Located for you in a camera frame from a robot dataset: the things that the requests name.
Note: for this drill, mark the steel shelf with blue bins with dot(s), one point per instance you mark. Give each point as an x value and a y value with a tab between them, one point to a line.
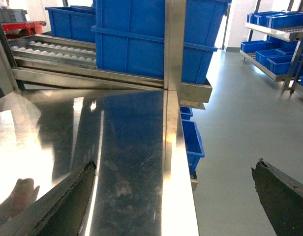
280	55

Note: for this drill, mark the stainless steel roller rack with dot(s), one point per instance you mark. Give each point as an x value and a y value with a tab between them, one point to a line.
68	78

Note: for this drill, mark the grey plastic crate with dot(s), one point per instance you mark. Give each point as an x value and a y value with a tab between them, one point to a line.
12	15

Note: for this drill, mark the large blue plastic crate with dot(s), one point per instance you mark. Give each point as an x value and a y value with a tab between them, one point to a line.
129	37

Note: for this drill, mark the blue plastic crate behind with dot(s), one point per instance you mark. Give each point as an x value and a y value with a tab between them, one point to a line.
74	22

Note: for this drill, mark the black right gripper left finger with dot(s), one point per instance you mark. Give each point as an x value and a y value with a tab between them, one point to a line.
59	212

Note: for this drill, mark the blue bin under table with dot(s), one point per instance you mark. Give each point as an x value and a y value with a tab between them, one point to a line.
193	143

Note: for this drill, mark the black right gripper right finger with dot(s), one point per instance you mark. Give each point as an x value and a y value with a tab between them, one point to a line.
281	197

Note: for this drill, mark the red metal cart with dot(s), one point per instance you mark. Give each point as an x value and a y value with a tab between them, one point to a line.
23	29

